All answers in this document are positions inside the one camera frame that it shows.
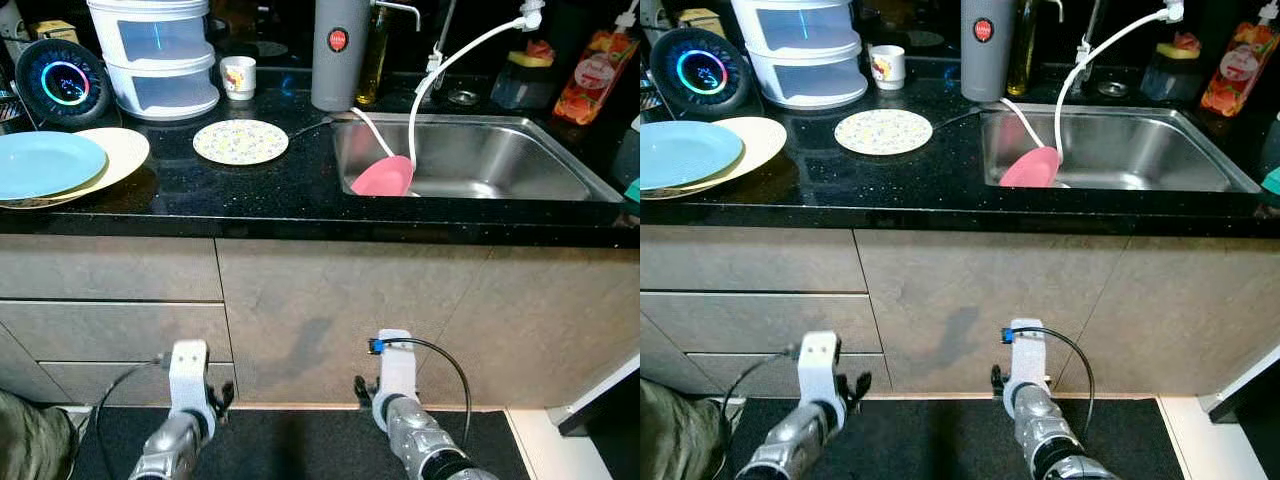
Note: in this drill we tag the round metal sink cap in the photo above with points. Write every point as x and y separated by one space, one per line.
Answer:
464 97
1114 89

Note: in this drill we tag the dark translucent sponge holder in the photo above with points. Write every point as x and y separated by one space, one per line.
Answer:
520 92
1172 82

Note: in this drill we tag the thin white tube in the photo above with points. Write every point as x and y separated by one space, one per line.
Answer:
1022 122
375 131

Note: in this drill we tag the olive oil glass bottle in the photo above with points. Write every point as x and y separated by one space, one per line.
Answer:
378 70
1026 60

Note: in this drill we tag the lemon print plate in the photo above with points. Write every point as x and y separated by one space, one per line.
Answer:
883 132
240 142

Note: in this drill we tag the clear plastic utensil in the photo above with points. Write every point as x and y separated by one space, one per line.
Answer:
958 118
312 127

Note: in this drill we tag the yellow packet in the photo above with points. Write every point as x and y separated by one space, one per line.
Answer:
57 30
703 22

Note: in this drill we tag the white stacked plastic container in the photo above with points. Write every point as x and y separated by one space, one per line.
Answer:
150 90
800 80

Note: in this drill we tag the cream plate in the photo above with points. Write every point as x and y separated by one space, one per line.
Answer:
128 150
765 140

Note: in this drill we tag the grey stone-look cabinet door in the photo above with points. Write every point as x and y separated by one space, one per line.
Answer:
330 290
970 280
1190 300
560 310

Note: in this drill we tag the chrome tap spout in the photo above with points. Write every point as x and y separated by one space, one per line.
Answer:
400 8
1045 5

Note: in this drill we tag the yellow sponge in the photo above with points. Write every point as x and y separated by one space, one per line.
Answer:
525 62
1172 50

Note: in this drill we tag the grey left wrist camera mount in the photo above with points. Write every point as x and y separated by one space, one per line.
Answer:
820 365
188 375

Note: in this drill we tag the person leg green trousers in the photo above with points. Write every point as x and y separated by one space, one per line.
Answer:
675 430
30 440

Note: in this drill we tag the grey thermos red logo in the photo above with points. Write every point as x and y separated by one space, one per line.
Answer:
340 80
988 70

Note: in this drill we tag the stainless steel sink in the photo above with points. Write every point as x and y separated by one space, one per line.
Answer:
1150 145
500 150

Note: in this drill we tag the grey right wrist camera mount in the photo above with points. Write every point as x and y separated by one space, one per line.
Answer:
398 375
1028 365

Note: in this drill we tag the grey round lid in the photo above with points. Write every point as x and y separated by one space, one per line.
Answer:
258 48
920 38

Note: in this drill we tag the teal plastic object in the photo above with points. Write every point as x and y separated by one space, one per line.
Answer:
1271 185
633 192

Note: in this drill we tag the black floor mat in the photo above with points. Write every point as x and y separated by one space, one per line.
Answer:
930 445
300 450

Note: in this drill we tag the white printed cup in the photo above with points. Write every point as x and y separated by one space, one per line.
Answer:
887 68
238 80

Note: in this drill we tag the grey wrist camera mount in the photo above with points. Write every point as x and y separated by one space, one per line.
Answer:
1028 365
398 375
820 365
188 375

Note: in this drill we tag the chrome faucet pipe white tag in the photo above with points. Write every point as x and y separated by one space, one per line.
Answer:
436 68
1083 58

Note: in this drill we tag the light blue plate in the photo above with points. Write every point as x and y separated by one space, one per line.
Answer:
45 165
685 155

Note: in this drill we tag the red scrub pad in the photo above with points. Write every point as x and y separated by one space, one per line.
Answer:
541 48
1190 40

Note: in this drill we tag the pink plate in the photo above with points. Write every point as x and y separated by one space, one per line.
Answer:
385 178
1032 170

